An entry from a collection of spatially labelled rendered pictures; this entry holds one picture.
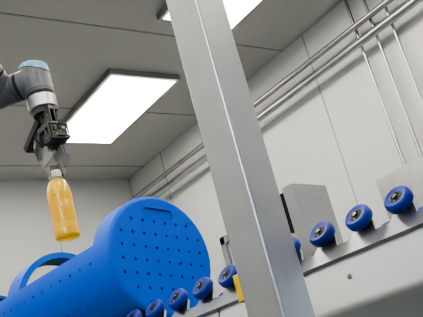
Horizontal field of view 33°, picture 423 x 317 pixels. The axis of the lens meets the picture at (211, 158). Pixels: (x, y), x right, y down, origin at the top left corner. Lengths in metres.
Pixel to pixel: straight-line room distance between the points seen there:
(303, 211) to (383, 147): 4.01
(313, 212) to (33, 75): 1.22
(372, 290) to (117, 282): 0.63
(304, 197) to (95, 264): 0.51
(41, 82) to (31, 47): 2.94
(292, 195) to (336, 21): 4.45
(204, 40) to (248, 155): 0.18
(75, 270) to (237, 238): 0.75
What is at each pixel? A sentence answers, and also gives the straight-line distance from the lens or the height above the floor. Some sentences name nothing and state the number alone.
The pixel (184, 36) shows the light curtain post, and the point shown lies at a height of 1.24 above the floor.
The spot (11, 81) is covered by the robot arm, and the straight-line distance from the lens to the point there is 2.30.
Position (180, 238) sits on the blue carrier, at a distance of 1.65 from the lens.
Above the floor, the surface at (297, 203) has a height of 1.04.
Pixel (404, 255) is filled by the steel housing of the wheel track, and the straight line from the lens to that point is 1.05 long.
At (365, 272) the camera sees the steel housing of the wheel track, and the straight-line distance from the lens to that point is 1.09.
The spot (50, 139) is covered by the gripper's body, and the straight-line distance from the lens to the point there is 2.18.
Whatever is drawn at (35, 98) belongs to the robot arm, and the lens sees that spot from 2.24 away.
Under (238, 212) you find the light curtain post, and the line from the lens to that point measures 0.92.
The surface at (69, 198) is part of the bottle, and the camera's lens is 2.14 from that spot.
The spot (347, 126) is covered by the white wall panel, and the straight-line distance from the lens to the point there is 5.49.
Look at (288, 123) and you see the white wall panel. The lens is 5.94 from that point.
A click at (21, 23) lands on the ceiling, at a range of 4.93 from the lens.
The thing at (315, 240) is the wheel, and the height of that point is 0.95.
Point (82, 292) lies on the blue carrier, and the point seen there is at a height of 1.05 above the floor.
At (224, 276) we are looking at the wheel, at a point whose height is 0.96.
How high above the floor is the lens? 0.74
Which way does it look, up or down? 19 degrees up
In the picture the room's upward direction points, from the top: 15 degrees counter-clockwise
